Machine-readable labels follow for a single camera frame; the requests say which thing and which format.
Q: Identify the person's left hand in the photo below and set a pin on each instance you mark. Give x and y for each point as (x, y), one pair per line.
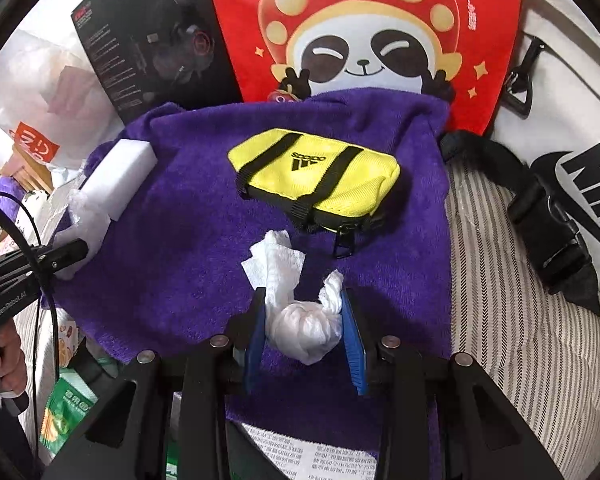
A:
(13, 369)

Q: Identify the red panda shopping bag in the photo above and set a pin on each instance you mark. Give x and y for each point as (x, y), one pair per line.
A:
(308, 47)

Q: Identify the black headset box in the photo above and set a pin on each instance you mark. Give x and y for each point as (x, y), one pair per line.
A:
(149, 52)

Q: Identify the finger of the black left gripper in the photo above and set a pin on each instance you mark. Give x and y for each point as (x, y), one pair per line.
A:
(51, 259)

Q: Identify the yellow mini duffel pouch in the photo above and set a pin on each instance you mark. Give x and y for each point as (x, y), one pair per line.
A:
(320, 183)

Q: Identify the purple fleece towel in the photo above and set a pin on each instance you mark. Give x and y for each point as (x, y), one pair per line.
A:
(169, 273)

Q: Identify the white knotted tissue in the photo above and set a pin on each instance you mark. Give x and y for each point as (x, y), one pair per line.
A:
(303, 330)

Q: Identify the white plastic shopping bag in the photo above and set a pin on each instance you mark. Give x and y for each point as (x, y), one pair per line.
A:
(51, 102)

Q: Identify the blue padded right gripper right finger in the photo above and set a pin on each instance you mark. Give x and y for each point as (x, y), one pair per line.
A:
(360, 344)

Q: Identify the green snack packet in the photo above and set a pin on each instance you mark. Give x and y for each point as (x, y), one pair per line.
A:
(68, 404)

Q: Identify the white sponge block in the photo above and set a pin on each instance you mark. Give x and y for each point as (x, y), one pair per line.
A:
(119, 176)

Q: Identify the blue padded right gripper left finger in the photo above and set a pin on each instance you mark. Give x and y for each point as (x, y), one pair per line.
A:
(249, 339)

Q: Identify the white Nike bag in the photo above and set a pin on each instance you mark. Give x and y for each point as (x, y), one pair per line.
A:
(560, 138)

